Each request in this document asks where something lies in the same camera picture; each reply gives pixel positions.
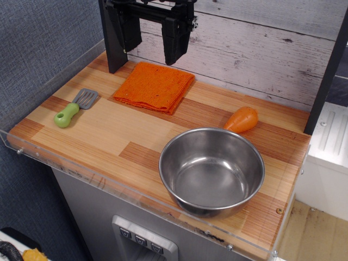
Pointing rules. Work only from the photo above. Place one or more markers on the green handled grey spatula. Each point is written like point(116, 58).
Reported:
point(83, 100)

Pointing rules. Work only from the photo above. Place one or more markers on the yellow object bottom left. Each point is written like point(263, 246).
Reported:
point(34, 255)

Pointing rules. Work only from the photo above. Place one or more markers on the black vertical post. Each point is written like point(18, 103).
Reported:
point(332, 66)
point(116, 57)

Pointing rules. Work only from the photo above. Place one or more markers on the black right vertical post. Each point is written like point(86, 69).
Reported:
point(332, 66)

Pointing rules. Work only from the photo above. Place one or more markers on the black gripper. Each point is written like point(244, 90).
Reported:
point(176, 24)

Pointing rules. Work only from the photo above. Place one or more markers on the clear acrylic table guard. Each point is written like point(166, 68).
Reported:
point(116, 147)

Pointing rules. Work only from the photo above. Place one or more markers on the white side cabinet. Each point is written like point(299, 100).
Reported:
point(322, 182)

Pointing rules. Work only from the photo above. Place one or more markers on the silver dispenser button panel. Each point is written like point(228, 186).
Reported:
point(138, 243)

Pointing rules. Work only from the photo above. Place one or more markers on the black left vertical post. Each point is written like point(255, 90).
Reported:
point(116, 57)

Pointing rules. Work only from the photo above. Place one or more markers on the orange toy carrot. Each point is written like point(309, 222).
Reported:
point(242, 120)

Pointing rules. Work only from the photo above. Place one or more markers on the orange cloth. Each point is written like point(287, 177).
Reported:
point(154, 87)

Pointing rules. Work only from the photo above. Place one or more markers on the silver metal bowl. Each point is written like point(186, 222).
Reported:
point(211, 172)

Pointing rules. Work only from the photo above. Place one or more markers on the grey toy fridge cabinet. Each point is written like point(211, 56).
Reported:
point(93, 210)

